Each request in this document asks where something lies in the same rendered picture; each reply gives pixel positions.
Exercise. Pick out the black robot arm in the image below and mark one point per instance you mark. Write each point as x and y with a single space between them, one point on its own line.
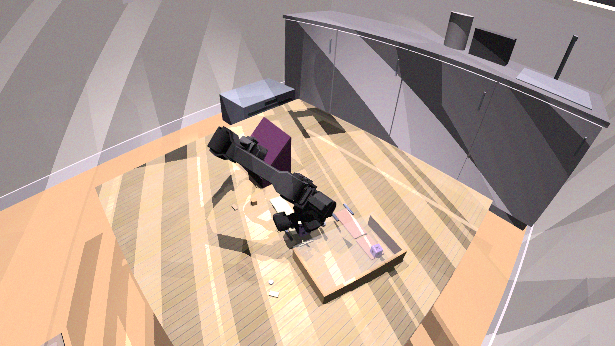
293 188

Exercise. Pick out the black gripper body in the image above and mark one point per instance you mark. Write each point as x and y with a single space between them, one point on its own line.
284 222

